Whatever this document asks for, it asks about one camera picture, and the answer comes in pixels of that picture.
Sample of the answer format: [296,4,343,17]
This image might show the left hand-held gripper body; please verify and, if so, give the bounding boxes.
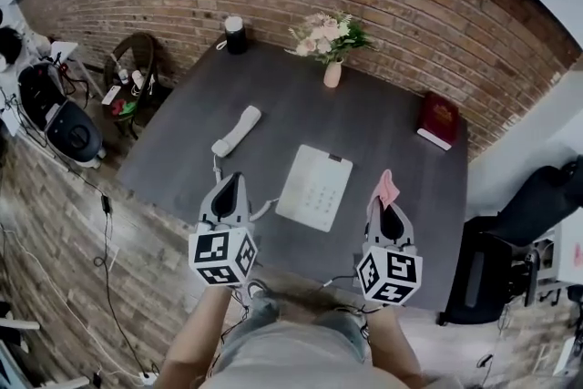
[189,220,259,288]

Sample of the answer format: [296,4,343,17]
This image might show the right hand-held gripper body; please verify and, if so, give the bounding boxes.
[355,241,424,305]

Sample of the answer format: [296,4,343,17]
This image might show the pink cloth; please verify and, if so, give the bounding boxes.
[367,169,402,211]

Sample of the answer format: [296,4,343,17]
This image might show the white telephone base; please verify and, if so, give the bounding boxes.
[274,144,354,233]

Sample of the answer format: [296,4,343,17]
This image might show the person's left forearm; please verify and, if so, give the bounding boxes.
[161,284,233,389]

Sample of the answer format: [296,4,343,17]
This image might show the person's right forearm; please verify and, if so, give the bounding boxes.
[366,304,424,389]

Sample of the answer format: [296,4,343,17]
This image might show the white telephone handset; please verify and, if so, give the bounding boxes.
[210,105,262,159]

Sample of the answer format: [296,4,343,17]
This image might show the person's grey shoe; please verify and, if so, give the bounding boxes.
[245,280,270,302]

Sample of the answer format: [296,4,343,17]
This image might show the person's blue jeans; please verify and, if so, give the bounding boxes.
[248,291,370,365]

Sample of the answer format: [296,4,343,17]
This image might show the black office chair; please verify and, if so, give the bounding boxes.
[494,154,583,242]
[444,218,514,325]

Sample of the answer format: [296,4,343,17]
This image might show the red hardcover book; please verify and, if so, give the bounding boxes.
[416,90,461,151]

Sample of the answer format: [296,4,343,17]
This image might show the person's beige shirt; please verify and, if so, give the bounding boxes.
[213,318,429,389]

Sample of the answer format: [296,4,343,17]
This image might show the black metal stand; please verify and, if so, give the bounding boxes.
[514,236,561,306]

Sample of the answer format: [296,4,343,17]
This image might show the pink vase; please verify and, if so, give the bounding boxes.
[322,57,345,88]

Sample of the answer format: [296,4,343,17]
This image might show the white cardboard box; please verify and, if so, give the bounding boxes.
[557,213,583,283]

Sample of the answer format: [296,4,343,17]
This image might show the dark wicker chair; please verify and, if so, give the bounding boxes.
[103,31,172,140]

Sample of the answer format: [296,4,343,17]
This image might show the black mug with white lid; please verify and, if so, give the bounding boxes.
[215,15,249,56]

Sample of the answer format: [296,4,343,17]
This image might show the pale flower bouquet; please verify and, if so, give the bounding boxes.
[285,11,374,65]

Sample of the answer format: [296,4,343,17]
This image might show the black backpack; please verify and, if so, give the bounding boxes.
[16,62,65,128]

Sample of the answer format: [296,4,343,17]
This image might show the small white table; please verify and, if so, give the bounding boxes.
[45,39,104,99]

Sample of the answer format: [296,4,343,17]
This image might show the white coiled phone cord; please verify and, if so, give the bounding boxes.
[211,153,281,222]

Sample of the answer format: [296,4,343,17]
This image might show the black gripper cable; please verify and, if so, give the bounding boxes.
[322,272,379,315]
[230,284,256,320]

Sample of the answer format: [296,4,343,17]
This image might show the black floor cable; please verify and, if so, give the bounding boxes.
[93,177,159,379]

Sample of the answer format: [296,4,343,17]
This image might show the white floor cable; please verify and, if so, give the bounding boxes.
[0,225,147,379]

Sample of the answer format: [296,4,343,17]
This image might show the white desk frame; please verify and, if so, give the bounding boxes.
[0,317,87,389]

